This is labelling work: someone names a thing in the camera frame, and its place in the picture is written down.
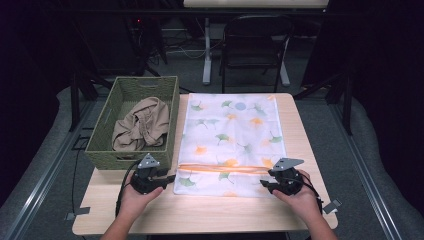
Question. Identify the leaf print mesh laundry bag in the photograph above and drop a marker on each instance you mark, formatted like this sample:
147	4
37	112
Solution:
230	133

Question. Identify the white desk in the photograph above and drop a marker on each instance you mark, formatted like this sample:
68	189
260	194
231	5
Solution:
207	50

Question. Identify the person's right hand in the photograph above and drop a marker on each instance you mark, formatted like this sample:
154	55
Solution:
301	203

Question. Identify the person's left hand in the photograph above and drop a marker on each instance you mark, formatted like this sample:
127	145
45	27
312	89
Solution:
135	201

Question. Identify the black metal stand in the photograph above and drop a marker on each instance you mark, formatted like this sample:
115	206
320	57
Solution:
346	100
75	100

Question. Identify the beige garment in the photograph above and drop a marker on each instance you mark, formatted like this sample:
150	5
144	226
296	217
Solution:
143	125

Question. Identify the green woven basket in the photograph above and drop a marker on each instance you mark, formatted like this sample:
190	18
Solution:
133	90

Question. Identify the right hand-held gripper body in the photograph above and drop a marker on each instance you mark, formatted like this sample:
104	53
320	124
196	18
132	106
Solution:
286	180

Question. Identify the grey tape piece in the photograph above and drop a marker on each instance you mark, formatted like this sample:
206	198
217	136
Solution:
78	212
331	206

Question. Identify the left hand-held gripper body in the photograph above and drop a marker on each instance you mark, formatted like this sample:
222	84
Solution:
144	181

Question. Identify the black folding chair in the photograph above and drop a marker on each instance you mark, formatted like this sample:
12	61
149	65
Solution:
253	36

